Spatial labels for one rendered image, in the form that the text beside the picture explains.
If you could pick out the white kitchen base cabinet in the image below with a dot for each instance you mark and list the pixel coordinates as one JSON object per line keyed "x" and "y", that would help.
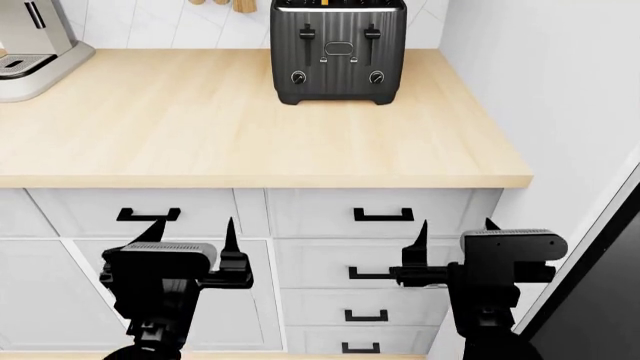
{"x": 310, "y": 225}

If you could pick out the silver espresso coffee machine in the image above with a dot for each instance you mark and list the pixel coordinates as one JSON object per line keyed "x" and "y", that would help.
{"x": 42, "y": 41}

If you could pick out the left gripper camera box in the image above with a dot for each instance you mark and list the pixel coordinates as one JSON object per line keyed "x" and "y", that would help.
{"x": 165, "y": 258}

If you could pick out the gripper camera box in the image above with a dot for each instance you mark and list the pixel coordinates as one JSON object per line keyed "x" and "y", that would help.
{"x": 165, "y": 258}
{"x": 515, "y": 245}

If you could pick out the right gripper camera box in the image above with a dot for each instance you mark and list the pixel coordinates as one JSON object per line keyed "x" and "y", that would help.
{"x": 515, "y": 245}

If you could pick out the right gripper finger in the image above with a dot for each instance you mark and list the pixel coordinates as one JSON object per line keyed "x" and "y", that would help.
{"x": 417, "y": 257}
{"x": 489, "y": 225}

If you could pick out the black glossy tall appliance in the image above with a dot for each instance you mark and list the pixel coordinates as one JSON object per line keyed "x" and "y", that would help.
{"x": 600, "y": 292}

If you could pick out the black toaster lever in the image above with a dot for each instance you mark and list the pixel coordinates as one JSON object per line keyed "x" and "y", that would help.
{"x": 370, "y": 33}
{"x": 306, "y": 34}

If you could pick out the black toaster dial knob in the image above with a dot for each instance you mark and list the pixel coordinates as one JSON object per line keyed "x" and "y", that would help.
{"x": 299, "y": 77}
{"x": 376, "y": 77}

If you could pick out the black four-slot toaster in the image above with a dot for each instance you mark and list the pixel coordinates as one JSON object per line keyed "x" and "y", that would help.
{"x": 340, "y": 22}

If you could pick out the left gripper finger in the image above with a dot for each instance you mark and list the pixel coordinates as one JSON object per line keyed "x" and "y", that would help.
{"x": 152, "y": 234}
{"x": 232, "y": 258}

